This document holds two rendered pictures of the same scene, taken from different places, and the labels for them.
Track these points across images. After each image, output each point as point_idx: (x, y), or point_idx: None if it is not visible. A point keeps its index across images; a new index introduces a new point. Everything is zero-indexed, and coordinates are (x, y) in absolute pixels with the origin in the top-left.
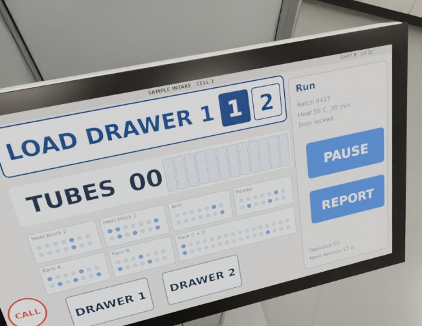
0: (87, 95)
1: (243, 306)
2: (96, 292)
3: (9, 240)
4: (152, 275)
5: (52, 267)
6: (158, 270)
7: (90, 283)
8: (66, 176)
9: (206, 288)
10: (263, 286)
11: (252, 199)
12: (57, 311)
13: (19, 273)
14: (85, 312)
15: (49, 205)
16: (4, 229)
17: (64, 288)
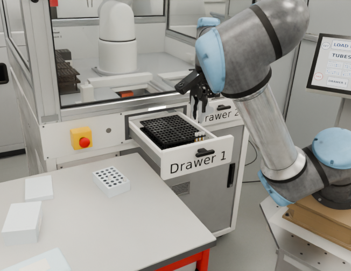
0: None
1: None
2: (335, 78)
3: (324, 59)
4: (350, 79)
5: (329, 68)
6: None
7: (335, 75)
8: (342, 51)
9: None
10: None
11: None
12: (324, 78)
13: (322, 67)
14: (330, 81)
15: (336, 56)
16: (324, 57)
17: (329, 73)
